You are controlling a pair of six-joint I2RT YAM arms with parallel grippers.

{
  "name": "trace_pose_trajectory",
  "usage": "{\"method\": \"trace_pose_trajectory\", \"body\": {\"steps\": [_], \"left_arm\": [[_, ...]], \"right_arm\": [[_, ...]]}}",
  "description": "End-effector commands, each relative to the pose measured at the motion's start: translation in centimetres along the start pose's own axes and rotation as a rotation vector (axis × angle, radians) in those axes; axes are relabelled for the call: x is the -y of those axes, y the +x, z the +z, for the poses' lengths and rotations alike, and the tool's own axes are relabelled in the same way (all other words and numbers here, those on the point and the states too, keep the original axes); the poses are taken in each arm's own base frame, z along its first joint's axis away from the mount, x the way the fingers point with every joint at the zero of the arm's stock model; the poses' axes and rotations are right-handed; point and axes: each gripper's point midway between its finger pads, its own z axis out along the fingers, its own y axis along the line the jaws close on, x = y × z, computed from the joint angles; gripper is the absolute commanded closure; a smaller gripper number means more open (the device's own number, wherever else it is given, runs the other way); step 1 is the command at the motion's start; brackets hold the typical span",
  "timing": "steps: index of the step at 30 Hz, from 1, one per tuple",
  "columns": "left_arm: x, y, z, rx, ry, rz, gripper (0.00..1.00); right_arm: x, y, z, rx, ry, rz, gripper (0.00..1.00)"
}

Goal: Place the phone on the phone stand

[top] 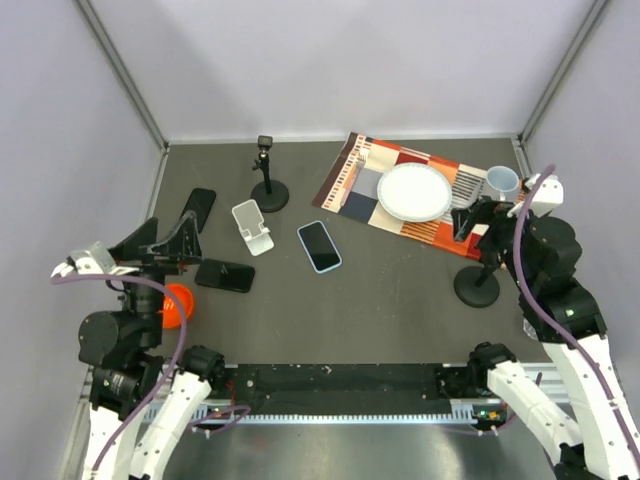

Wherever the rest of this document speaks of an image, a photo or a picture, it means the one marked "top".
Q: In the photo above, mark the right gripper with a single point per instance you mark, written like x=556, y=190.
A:
x=483, y=208

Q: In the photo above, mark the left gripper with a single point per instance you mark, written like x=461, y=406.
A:
x=139, y=249

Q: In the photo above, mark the black phone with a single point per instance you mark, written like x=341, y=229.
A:
x=200, y=202
x=225, y=275

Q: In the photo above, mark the black round phone stand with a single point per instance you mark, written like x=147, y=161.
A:
x=476, y=286

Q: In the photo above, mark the white folding phone stand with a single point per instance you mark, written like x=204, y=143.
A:
x=250, y=223

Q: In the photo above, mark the blue case phone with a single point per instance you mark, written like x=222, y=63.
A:
x=319, y=247

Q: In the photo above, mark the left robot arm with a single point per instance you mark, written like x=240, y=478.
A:
x=140, y=403

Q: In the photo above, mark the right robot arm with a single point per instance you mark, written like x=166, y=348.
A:
x=599, y=440

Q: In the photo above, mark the light blue mug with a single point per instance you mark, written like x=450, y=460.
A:
x=502, y=183

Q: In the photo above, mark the patterned orange placemat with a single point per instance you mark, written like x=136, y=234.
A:
x=350, y=190

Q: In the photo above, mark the white plate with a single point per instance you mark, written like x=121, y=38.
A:
x=414, y=192

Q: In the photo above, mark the orange bowl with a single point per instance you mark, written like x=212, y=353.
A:
x=183, y=296

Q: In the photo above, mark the clear plastic cup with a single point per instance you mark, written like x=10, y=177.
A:
x=529, y=330

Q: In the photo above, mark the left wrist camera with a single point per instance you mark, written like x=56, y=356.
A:
x=92, y=260

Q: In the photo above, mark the black camera stand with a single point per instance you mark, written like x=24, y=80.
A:
x=270, y=195

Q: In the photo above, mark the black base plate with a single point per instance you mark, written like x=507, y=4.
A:
x=347, y=389

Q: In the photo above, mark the slotted cable duct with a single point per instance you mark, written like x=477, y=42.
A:
x=456, y=412

